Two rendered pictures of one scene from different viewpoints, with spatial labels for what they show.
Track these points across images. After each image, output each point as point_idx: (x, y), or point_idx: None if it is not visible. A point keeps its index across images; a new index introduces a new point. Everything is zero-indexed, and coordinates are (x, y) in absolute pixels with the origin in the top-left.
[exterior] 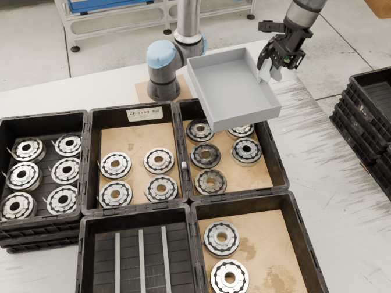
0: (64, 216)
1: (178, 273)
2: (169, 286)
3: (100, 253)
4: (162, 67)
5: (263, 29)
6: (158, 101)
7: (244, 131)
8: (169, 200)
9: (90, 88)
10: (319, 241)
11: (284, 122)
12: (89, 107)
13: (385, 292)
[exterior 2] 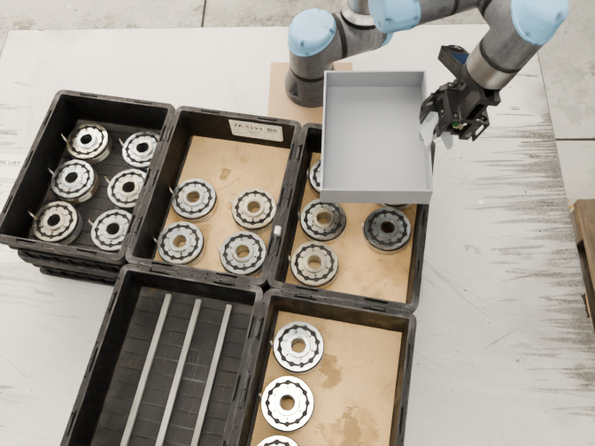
0: (104, 257)
1: (227, 372)
2: (210, 386)
3: (142, 313)
4: (306, 56)
5: (442, 61)
6: (297, 103)
7: None
8: (239, 276)
9: (205, 52)
10: (454, 392)
11: (486, 190)
12: (195, 85)
13: None
